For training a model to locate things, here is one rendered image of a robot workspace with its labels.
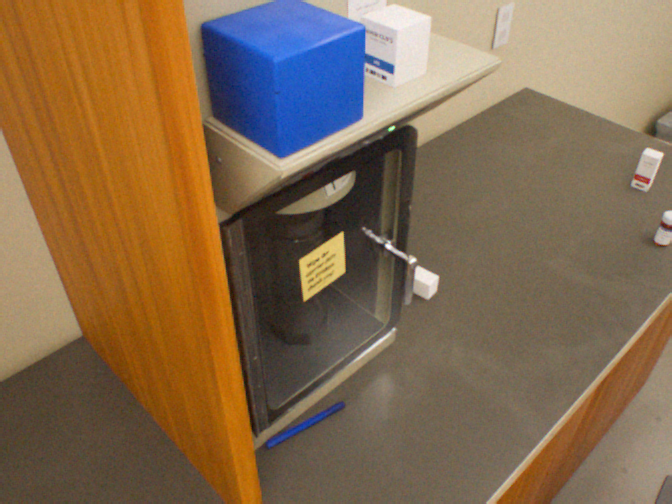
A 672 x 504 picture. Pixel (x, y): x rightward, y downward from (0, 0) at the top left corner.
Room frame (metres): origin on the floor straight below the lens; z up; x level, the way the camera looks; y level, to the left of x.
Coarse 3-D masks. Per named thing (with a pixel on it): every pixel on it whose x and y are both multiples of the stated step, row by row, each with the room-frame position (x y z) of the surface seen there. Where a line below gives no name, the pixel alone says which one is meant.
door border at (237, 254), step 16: (368, 144) 0.66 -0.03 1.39; (336, 160) 0.63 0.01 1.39; (240, 224) 0.52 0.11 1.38; (240, 240) 0.51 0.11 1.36; (240, 256) 0.51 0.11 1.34; (240, 272) 0.51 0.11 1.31; (240, 288) 0.51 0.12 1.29; (240, 320) 0.50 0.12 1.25; (256, 336) 0.52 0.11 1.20; (256, 352) 0.52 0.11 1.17; (256, 368) 0.51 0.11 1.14; (256, 384) 0.51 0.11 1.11; (256, 400) 0.51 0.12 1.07; (256, 416) 0.51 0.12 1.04
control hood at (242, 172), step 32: (448, 64) 0.63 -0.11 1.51; (480, 64) 0.63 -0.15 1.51; (384, 96) 0.56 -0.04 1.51; (416, 96) 0.56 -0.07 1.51; (448, 96) 0.62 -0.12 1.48; (224, 128) 0.49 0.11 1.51; (352, 128) 0.49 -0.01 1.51; (384, 128) 0.54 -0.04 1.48; (224, 160) 0.49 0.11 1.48; (256, 160) 0.45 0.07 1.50; (288, 160) 0.44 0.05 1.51; (320, 160) 0.48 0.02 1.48; (224, 192) 0.49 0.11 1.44; (256, 192) 0.46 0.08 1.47
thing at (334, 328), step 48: (384, 144) 0.67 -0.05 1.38; (288, 192) 0.56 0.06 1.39; (336, 192) 0.61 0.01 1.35; (384, 192) 0.68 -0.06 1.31; (288, 240) 0.56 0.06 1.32; (384, 240) 0.68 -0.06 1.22; (288, 288) 0.56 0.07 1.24; (336, 288) 0.61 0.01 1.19; (384, 288) 0.69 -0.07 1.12; (288, 336) 0.55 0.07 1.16; (336, 336) 0.61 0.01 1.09; (384, 336) 0.69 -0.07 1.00; (288, 384) 0.55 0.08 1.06
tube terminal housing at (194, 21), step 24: (192, 0) 0.52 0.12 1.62; (216, 0) 0.53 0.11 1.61; (240, 0) 0.55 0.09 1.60; (264, 0) 0.57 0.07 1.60; (312, 0) 0.61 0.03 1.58; (336, 0) 0.63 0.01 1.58; (408, 0) 0.71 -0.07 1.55; (192, 24) 0.51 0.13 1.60; (192, 48) 0.51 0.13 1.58; (216, 216) 0.51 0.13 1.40; (360, 360) 0.67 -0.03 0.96; (336, 384) 0.63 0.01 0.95; (264, 432) 0.53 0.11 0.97
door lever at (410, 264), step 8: (392, 240) 0.69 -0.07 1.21; (384, 248) 0.68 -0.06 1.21; (392, 248) 0.68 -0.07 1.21; (384, 256) 0.68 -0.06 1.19; (400, 256) 0.66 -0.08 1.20; (408, 256) 0.66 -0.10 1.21; (408, 264) 0.65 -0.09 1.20; (416, 264) 0.65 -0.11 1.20; (408, 272) 0.65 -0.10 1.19; (408, 280) 0.65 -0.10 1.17; (400, 288) 0.66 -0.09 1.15; (408, 288) 0.65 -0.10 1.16; (400, 296) 0.65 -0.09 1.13; (408, 296) 0.65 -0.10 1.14
